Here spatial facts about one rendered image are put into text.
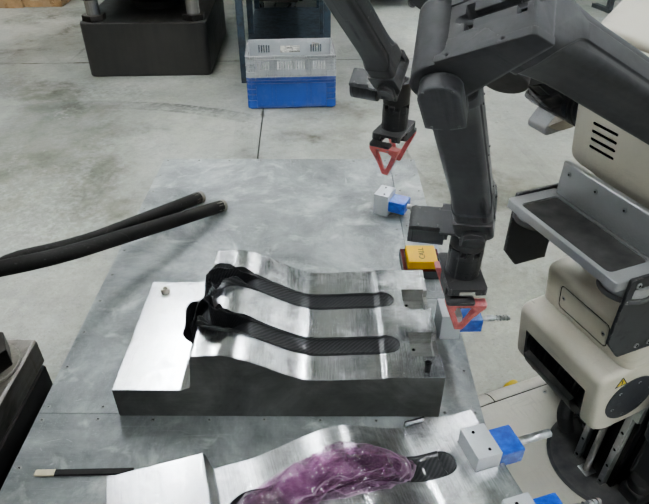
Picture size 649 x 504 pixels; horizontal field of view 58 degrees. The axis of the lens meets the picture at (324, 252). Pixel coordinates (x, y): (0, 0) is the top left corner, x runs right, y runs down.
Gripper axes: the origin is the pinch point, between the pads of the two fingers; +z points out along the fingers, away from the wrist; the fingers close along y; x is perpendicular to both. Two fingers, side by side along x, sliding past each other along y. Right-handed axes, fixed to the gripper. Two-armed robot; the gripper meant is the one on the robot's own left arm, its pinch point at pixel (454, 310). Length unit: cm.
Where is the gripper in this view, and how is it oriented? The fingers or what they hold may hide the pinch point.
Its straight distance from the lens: 107.5
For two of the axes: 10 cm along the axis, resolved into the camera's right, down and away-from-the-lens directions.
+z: -0.1, 8.0, 6.0
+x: 10.0, 0.0, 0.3
